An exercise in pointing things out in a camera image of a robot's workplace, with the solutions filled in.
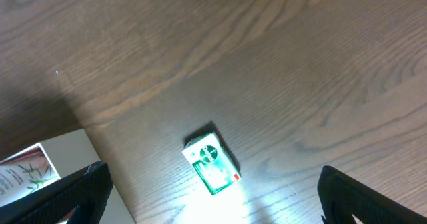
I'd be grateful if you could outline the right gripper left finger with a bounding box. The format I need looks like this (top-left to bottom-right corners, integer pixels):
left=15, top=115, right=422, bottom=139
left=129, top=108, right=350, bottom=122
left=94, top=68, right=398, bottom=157
left=1, top=161, right=113, bottom=224

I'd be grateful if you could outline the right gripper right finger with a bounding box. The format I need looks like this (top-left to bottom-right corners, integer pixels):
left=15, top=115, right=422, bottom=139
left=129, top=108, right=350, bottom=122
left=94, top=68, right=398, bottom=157
left=317, top=165, right=426, bottom=224

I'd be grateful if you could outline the white box pink interior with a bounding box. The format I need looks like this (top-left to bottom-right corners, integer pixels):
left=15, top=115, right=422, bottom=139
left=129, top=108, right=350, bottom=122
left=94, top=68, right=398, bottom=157
left=1, top=129, right=135, bottom=224

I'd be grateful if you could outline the green soap box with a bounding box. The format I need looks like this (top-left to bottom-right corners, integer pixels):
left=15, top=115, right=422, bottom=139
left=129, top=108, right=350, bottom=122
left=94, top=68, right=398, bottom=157
left=182, top=132, right=241, bottom=195

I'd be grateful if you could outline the white cream tube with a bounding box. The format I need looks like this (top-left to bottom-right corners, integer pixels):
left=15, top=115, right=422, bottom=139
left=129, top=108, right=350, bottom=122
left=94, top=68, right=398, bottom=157
left=1, top=156, right=59, bottom=206

